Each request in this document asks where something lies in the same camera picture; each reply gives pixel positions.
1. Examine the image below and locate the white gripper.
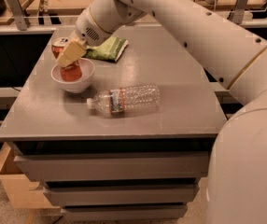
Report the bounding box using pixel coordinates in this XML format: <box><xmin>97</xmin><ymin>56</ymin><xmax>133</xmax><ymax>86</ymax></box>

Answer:
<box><xmin>55</xmin><ymin>0</ymin><xmax>144</xmax><ymax>67</ymax></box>

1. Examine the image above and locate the orange coke can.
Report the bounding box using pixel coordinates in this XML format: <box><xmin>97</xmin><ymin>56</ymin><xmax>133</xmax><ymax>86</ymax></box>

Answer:
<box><xmin>51</xmin><ymin>37</ymin><xmax>82</xmax><ymax>82</ymax></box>

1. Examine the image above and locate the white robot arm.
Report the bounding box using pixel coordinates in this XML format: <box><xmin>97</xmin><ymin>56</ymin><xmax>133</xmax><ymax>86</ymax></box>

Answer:
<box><xmin>58</xmin><ymin>0</ymin><xmax>267</xmax><ymax>224</ymax></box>

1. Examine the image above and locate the white ceramic bowl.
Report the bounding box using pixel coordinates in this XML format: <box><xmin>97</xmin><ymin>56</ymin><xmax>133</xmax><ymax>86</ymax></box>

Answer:
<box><xmin>50</xmin><ymin>59</ymin><xmax>95</xmax><ymax>93</ymax></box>

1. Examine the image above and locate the green chip bag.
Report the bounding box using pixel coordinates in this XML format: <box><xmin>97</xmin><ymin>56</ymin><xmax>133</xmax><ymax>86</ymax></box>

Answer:
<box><xmin>84</xmin><ymin>36</ymin><xmax>128</xmax><ymax>63</ymax></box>

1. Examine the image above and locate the clear plastic water bottle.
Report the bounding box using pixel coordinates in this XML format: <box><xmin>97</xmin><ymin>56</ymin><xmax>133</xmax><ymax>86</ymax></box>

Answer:
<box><xmin>87</xmin><ymin>84</ymin><xmax>161</xmax><ymax>116</ymax></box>

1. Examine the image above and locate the grey drawer cabinet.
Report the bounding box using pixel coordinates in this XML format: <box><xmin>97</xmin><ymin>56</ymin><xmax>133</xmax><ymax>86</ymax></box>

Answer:
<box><xmin>0</xmin><ymin>26</ymin><xmax>225</xmax><ymax>221</ymax></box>

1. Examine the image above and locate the cardboard box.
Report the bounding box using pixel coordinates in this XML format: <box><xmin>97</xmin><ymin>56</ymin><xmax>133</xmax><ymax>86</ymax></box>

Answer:
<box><xmin>0</xmin><ymin>143</ymin><xmax>57</xmax><ymax>209</ymax></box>

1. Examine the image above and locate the left metal rail bracket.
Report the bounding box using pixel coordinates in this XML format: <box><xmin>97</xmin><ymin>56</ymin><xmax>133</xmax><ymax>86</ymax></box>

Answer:
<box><xmin>7</xmin><ymin>0</ymin><xmax>28</xmax><ymax>31</ymax></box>

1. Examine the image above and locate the metal rail bracket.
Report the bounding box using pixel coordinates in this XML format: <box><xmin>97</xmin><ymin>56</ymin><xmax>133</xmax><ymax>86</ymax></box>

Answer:
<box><xmin>7</xmin><ymin>0</ymin><xmax>28</xmax><ymax>31</ymax></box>
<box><xmin>228</xmin><ymin>0</ymin><xmax>248</xmax><ymax>24</ymax></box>

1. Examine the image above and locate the right metal rail bracket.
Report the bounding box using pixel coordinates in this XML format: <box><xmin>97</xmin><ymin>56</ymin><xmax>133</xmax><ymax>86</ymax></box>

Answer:
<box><xmin>228</xmin><ymin>0</ymin><xmax>248</xmax><ymax>24</ymax></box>

